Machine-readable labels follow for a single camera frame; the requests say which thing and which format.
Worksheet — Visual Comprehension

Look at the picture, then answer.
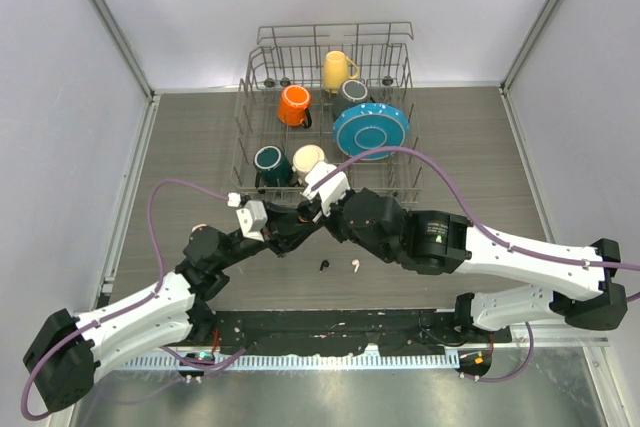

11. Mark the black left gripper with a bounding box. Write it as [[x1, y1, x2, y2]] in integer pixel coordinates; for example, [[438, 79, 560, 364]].
[[216, 200, 320, 270]]

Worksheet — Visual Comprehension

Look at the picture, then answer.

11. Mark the black earbud charging case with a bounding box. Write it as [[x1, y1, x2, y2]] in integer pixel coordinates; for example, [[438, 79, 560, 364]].
[[296, 200, 325, 224]]

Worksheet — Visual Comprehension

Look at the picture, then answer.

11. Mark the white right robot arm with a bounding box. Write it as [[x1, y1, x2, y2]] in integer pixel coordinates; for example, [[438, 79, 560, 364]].
[[321, 189, 628, 342]]

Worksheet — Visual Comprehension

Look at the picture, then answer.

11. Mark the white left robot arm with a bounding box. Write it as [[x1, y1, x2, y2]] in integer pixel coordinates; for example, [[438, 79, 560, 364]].
[[21, 200, 323, 421]]

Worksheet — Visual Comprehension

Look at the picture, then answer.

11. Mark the dark green mug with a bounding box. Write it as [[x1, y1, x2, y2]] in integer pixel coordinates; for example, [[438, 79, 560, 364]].
[[253, 145, 293, 188]]

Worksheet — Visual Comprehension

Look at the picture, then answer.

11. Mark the cream white mug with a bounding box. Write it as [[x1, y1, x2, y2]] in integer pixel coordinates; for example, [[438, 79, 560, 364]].
[[292, 144, 326, 185]]

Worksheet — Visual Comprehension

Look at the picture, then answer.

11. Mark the blue dotted plate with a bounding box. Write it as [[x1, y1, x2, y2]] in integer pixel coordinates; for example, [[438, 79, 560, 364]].
[[333, 102, 410, 157]]

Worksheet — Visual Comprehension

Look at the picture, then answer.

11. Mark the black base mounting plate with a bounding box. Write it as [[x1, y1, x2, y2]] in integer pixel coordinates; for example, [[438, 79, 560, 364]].
[[174, 309, 512, 357]]

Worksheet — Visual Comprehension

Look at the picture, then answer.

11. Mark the orange mug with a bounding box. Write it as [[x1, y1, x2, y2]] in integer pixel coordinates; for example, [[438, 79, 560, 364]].
[[277, 85, 312, 129]]

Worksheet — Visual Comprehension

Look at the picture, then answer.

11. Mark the grey mug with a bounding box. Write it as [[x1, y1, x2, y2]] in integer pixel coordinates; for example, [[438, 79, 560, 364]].
[[331, 79, 372, 118]]

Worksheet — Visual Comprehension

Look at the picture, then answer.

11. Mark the yellow mug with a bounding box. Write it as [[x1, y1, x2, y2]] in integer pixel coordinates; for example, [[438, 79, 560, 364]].
[[322, 50, 360, 94]]

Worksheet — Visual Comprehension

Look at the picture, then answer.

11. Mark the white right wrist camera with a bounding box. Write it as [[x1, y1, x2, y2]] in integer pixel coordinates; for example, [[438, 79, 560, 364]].
[[302, 161, 351, 217]]

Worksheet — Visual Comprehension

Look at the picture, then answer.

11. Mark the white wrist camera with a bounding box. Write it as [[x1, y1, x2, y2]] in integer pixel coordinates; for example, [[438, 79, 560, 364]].
[[302, 161, 351, 217], [227, 192, 268, 242]]

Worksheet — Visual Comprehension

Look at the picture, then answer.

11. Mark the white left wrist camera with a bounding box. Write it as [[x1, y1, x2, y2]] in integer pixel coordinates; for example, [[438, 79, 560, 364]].
[[227, 192, 268, 242]]

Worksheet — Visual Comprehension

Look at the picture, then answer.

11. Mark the grey wire dish rack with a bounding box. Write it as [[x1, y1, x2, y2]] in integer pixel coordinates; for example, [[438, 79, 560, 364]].
[[230, 21, 421, 206]]

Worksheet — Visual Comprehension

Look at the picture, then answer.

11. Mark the white slotted cable duct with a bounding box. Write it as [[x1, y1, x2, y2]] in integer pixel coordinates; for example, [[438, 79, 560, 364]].
[[119, 348, 459, 371]]

